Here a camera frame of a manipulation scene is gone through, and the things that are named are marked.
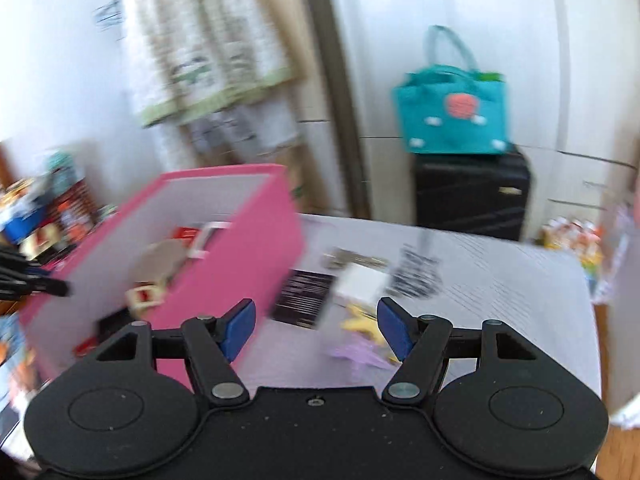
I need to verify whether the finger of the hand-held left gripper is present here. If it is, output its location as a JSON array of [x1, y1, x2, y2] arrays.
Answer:
[[0, 250, 70, 298]]

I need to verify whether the clutter of small packets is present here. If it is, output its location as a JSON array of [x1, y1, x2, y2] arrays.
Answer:
[[0, 149, 122, 273]]

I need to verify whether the bunch of keys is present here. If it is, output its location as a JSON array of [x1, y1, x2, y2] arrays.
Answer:
[[321, 246, 392, 272]]

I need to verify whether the white framed small screen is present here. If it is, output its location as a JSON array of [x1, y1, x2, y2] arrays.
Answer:
[[192, 220, 234, 259]]

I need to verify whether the black suitcase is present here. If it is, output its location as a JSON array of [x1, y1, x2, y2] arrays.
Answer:
[[411, 145, 532, 242]]

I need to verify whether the yellow star hair clip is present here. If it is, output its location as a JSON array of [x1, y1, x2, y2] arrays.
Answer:
[[342, 304, 397, 350]]

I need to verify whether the beige square case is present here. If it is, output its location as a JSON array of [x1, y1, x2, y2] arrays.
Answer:
[[140, 239, 192, 286]]

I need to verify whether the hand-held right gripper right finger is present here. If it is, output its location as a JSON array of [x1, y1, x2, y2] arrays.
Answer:
[[376, 297, 538, 403]]

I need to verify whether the white charger block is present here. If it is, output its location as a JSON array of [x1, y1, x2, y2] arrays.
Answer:
[[332, 261, 392, 311]]

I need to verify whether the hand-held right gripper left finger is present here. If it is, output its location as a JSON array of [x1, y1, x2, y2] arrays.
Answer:
[[95, 298, 257, 408]]

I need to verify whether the large brown paper bag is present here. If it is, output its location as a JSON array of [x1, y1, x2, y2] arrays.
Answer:
[[280, 142, 322, 211]]

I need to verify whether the black tripod pole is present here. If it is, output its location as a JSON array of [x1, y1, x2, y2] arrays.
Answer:
[[310, 0, 375, 219]]

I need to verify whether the grey printed plastic bag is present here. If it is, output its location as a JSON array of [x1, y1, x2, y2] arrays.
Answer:
[[182, 107, 301, 162]]

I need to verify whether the cream hair claw clip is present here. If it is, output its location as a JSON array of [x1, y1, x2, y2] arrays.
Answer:
[[125, 282, 172, 309]]

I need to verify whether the pink cardboard box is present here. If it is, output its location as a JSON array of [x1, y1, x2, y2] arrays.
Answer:
[[17, 164, 307, 391]]

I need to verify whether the black wallet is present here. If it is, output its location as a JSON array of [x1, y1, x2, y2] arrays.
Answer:
[[97, 310, 135, 342]]

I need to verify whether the pile of colourful snack packets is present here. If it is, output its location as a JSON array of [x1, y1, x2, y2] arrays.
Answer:
[[541, 214, 607, 283]]

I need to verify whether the white wardrobe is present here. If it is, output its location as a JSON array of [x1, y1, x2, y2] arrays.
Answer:
[[320, 0, 640, 243]]

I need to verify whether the teal felt bag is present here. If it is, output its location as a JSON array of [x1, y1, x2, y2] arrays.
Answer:
[[391, 25, 511, 156]]

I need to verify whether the purple star hair clip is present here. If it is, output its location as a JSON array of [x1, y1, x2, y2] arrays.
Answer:
[[329, 339, 402, 370]]

